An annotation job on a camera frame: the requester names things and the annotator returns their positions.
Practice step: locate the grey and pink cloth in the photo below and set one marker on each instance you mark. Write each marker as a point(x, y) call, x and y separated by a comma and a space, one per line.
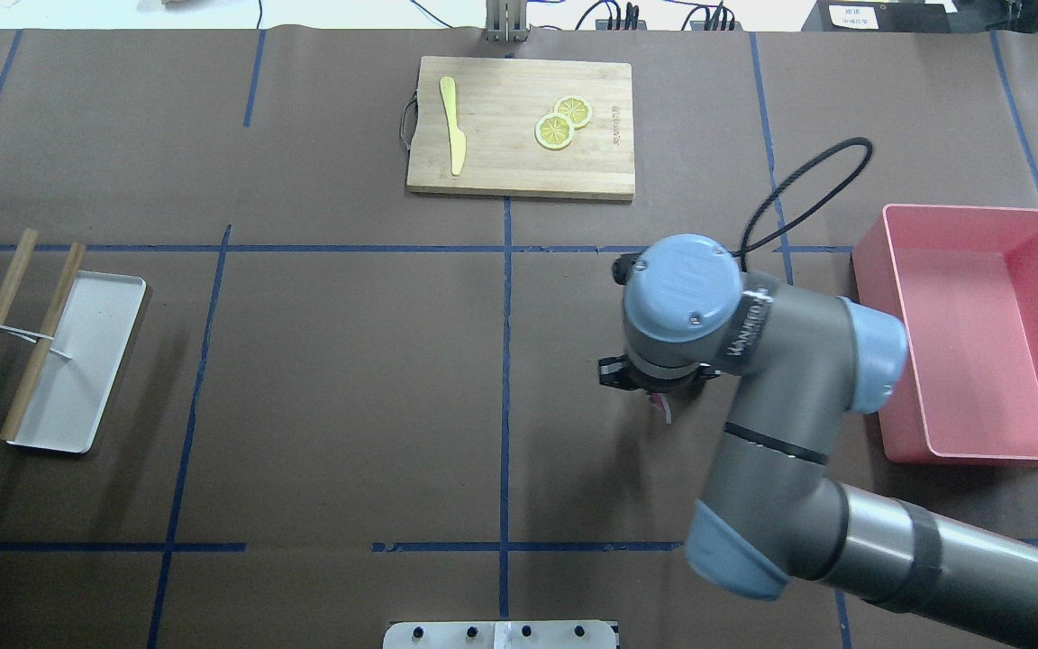
point(661, 403)

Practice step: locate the right wooden rack rod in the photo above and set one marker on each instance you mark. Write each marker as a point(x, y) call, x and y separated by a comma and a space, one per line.
point(43, 347)

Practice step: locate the lemon slice front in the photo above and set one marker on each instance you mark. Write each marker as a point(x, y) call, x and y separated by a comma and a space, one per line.
point(554, 131)

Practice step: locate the lemon slice back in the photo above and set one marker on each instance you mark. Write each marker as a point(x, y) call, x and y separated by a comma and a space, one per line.
point(577, 109)

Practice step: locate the bamboo cutting board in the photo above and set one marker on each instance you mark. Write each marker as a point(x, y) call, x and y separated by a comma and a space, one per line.
point(499, 103)

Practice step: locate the yellow plastic knife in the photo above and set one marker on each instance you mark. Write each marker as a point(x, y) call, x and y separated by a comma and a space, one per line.
point(457, 138)

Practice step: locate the white mounting base plate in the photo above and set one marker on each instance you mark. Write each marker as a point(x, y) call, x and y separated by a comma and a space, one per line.
point(567, 633)

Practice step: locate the pink plastic bin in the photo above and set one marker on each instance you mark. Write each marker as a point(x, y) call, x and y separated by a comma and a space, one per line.
point(964, 282)

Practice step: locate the aluminium frame post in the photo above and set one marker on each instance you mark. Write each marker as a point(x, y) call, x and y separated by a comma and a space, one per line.
point(506, 21)

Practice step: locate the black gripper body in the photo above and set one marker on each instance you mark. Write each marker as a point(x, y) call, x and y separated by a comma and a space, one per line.
point(614, 374)

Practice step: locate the lemon slice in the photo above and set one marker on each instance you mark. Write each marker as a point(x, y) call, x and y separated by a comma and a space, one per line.
point(577, 109)
point(554, 131)

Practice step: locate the white metal tray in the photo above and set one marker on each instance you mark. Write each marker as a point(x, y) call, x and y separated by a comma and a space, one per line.
point(88, 349)

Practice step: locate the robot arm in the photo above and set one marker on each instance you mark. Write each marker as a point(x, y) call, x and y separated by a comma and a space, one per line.
point(768, 512)

